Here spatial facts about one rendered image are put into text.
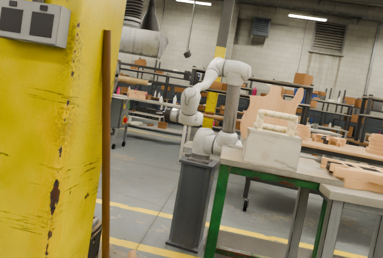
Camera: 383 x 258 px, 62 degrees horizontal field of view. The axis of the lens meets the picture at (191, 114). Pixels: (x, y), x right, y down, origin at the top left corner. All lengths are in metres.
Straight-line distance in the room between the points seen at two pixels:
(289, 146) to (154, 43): 0.89
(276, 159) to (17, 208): 1.21
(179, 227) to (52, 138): 2.01
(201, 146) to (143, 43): 1.09
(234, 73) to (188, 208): 1.12
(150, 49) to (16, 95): 1.03
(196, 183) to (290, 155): 1.06
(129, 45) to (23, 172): 1.10
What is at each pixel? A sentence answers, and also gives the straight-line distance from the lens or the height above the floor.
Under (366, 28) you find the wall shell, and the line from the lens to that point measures 14.05.
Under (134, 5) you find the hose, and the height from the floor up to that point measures 1.65.
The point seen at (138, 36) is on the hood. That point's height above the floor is 1.48.
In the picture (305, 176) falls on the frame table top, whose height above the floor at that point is 0.92.
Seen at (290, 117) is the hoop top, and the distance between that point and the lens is 1.69.
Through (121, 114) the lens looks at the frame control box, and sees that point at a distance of 2.17.
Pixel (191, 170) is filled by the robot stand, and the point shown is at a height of 0.63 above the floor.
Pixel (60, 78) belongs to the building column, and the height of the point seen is 1.22.
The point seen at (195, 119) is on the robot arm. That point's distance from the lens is 2.03.
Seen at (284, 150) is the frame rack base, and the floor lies 1.03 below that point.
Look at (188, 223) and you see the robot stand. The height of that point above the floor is 0.21.
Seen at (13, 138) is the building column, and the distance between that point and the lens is 0.87.
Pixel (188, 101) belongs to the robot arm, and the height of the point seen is 1.18.
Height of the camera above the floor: 1.24
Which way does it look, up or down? 4 degrees down
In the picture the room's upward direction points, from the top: 10 degrees clockwise
